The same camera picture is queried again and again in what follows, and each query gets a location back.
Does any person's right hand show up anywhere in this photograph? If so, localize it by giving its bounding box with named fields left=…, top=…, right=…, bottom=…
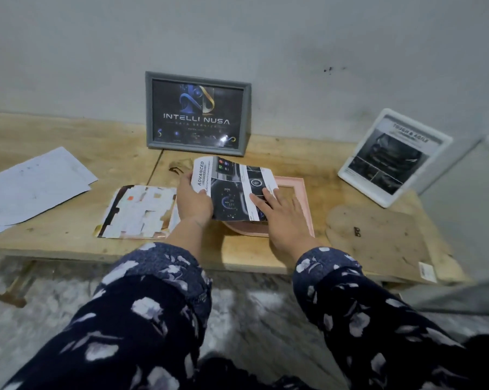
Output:
left=249, top=187, right=323, bottom=261

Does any person's left hand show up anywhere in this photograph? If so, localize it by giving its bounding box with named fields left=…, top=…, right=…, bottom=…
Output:
left=176, top=172, right=214, bottom=229

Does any pink arched picture frame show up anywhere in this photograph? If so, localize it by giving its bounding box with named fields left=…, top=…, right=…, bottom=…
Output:
left=222, top=175, right=315, bottom=239

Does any arched car dashboard print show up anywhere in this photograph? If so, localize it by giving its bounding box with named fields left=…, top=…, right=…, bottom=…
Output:
left=190, top=155, right=279, bottom=223

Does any brown wiping cloth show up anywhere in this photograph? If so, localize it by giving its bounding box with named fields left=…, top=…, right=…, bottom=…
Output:
left=168, top=158, right=195, bottom=175

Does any white picture frame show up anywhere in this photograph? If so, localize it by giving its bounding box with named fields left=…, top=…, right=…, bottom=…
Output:
left=337, top=108, right=454, bottom=209

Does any arched brown backing board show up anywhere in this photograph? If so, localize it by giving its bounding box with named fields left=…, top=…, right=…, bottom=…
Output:
left=325, top=204, right=439, bottom=284

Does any grey picture frame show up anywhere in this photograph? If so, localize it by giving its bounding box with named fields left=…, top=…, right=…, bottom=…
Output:
left=145, top=71, right=252, bottom=157

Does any person's left forearm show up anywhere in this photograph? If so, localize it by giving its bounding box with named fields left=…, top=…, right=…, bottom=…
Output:
left=2, top=217, right=213, bottom=390

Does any person's right forearm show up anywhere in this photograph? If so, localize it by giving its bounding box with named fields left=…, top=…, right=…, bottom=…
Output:
left=291, top=237, right=489, bottom=390

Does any person's dark floral dress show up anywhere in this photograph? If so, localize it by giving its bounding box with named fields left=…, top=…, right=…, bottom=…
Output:
left=195, top=357, right=310, bottom=390

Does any black car brochure print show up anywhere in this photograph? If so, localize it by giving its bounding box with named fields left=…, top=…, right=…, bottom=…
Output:
left=347, top=116, right=445, bottom=196

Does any white cabinet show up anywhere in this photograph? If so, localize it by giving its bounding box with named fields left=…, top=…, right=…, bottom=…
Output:
left=398, top=133, right=489, bottom=317

